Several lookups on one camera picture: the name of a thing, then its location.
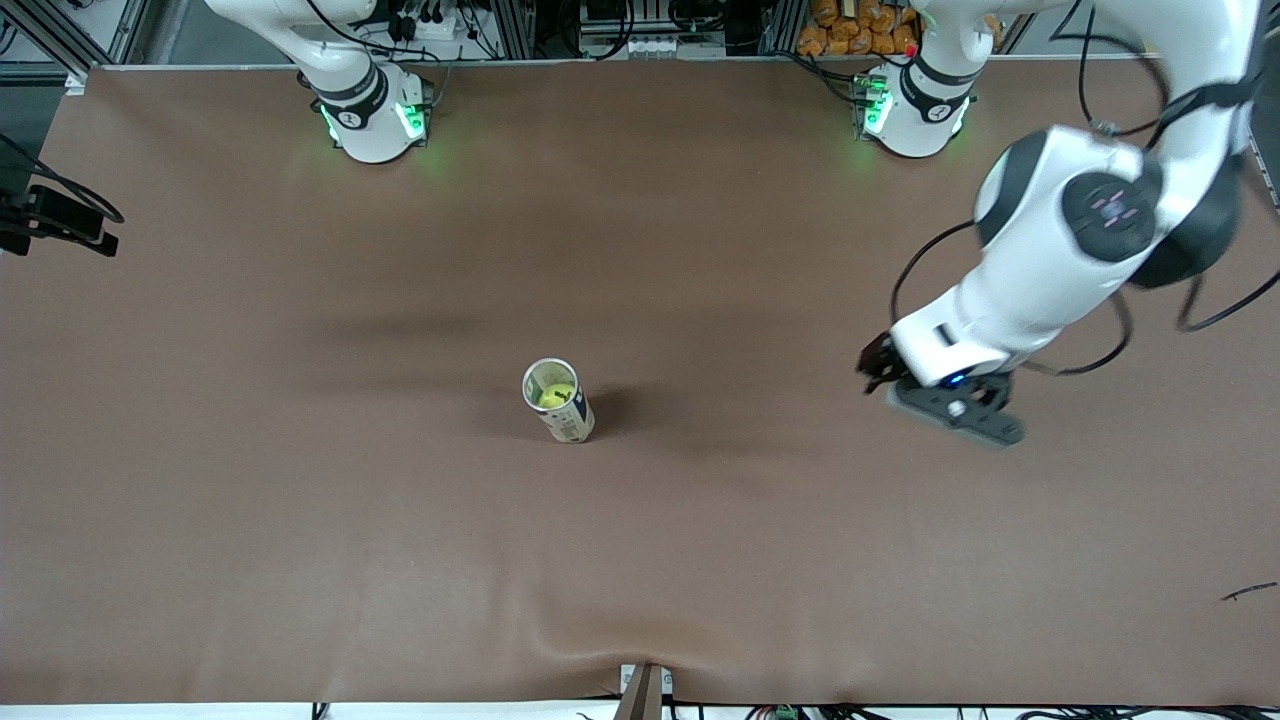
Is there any brown table mat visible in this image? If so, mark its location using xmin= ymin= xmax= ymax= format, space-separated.
xmin=0 ymin=55 xmax=1280 ymax=706

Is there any white terminal block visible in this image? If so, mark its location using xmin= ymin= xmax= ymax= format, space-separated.
xmin=580 ymin=35 xmax=686 ymax=58

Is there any brown pole with bracket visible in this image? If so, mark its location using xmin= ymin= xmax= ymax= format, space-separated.
xmin=618 ymin=662 xmax=674 ymax=720

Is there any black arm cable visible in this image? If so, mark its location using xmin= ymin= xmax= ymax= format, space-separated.
xmin=890 ymin=0 xmax=1280 ymax=379
xmin=0 ymin=133 xmax=126 ymax=223

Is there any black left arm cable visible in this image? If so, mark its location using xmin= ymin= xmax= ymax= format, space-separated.
xmin=890 ymin=0 xmax=1280 ymax=379

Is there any diagonal aluminium frame rail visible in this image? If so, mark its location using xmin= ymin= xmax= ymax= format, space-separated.
xmin=0 ymin=0 xmax=151 ymax=96

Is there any aluminium frame post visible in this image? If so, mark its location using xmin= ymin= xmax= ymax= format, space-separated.
xmin=765 ymin=0 xmax=801 ymax=56
xmin=490 ymin=0 xmax=536 ymax=59

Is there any orange packet pile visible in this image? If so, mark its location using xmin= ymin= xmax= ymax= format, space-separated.
xmin=797 ymin=0 xmax=921 ymax=57

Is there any white power strip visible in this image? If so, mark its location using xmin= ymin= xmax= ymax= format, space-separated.
xmin=385 ymin=12 xmax=471 ymax=41

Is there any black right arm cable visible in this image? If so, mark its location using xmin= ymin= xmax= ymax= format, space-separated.
xmin=0 ymin=133 xmax=126 ymax=223

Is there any white blue tennis ball can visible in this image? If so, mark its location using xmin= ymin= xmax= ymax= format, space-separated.
xmin=521 ymin=357 xmax=596 ymax=444

